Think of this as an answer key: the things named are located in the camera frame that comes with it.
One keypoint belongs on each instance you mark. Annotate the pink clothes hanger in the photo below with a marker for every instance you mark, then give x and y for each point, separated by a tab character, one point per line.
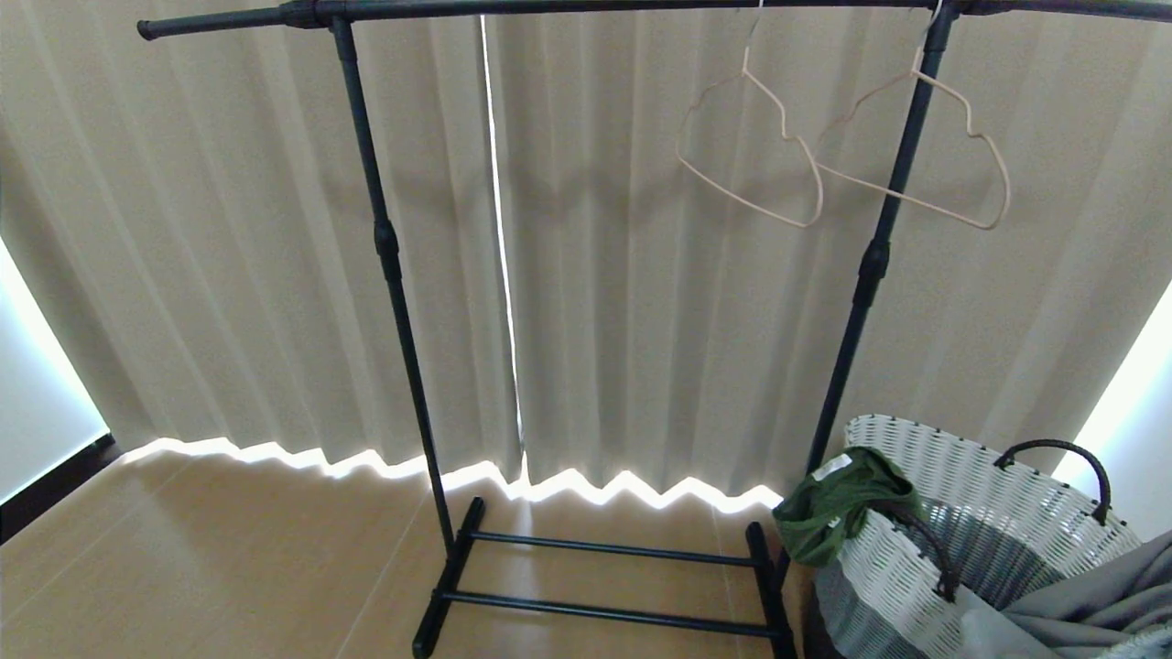
745	66
916	71

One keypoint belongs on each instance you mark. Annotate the green shirt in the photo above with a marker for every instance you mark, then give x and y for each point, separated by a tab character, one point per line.
842	503

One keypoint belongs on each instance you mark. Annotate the pale grey shorts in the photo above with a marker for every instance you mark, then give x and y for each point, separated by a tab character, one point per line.
1080	604

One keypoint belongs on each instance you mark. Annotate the black clothes rack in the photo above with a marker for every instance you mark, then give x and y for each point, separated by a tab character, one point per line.
388	249

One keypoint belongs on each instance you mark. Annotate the white laundry basket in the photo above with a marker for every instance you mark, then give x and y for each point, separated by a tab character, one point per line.
879	586

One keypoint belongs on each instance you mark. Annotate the beige curtain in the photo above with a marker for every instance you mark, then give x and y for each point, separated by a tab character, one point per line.
229	229

